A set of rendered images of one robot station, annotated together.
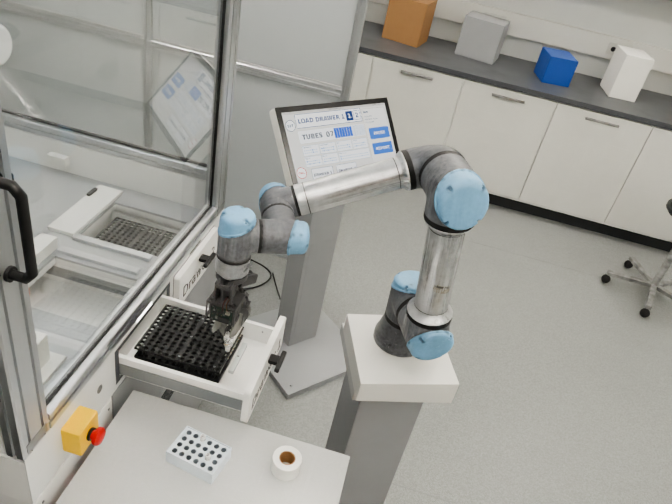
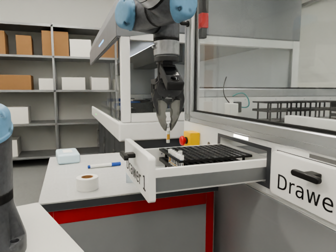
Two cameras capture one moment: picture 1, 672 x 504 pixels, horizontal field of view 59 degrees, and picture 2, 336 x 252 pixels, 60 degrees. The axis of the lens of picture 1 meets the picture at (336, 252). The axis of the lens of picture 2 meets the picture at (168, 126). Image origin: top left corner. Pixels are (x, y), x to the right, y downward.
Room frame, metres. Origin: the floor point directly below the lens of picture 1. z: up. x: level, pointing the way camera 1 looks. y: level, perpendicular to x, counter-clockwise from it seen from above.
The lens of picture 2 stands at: (1.83, -0.14, 1.08)
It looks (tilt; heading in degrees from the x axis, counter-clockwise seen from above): 7 degrees down; 155
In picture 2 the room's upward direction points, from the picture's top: straight up
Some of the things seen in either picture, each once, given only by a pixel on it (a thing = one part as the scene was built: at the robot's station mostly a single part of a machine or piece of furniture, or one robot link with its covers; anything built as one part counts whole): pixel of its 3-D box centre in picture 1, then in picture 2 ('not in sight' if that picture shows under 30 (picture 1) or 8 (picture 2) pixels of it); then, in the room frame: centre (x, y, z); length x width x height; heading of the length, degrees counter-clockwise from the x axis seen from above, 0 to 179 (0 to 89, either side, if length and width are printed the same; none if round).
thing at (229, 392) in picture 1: (187, 345); (205, 163); (1.09, 0.32, 0.86); 0.40 x 0.26 x 0.06; 84
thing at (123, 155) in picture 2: (276, 360); (128, 155); (1.07, 0.09, 0.91); 0.07 x 0.04 x 0.01; 174
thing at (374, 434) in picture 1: (366, 435); not in sight; (1.33, -0.24, 0.38); 0.30 x 0.30 x 0.76; 14
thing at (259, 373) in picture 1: (264, 366); (137, 165); (1.07, 0.12, 0.87); 0.29 x 0.02 x 0.11; 174
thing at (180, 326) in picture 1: (191, 345); (203, 161); (1.09, 0.32, 0.87); 0.22 x 0.18 x 0.06; 84
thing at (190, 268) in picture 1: (197, 265); (319, 189); (1.42, 0.40, 0.87); 0.29 x 0.02 x 0.11; 174
